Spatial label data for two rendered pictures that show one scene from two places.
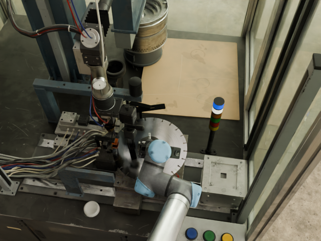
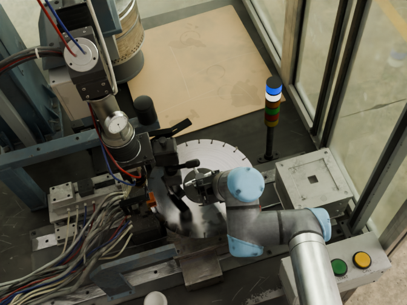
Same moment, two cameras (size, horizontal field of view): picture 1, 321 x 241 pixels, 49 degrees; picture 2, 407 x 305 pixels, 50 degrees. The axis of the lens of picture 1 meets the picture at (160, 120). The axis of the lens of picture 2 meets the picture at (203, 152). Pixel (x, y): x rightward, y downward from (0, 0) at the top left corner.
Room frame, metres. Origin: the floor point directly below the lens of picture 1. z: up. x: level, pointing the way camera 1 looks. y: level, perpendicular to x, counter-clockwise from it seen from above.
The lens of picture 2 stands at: (0.21, 0.20, 2.12)
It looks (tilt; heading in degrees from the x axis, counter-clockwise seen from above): 58 degrees down; 344
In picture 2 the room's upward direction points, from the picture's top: 9 degrees counter-clockwise
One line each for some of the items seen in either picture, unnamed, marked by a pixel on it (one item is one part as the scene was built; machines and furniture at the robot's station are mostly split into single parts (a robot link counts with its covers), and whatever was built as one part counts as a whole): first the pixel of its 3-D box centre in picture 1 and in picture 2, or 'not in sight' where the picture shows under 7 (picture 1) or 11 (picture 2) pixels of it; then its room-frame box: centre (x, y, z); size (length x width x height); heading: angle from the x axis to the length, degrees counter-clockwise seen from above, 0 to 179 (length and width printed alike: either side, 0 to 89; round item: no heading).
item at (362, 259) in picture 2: (227, 239); (361, 260); (0.42, -0.26, 0.90); 0.04 x 0.04 x 0.02
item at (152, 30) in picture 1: (141, 31); (105, 34); (1.60, 0.11, 0.93); 0.31 x 0.31 x 0.36
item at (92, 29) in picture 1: (106, 35); (90, 46); (0.97, 0.19, 1.45); 0.35 x 0.07 x 0.28; 171
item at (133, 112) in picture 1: (128, 121); (168, 161); (0.79, 0.12, 1.17); 0.06 x 0.05 x 0.20; 72
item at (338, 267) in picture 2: (208, 236); (338, 267); (0.43, -0.19, 0.90); 0.04 x 0.04 x 0.02
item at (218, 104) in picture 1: (218, 103); (274, 85); (0.90, -0.24, 1.14); 0.05 x 0.04 x 0.03; 171
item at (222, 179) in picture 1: (221, 182); (310, 190); (0.70, -0.27, 0.82); 0.18 x 0.18 x 0.15; 81
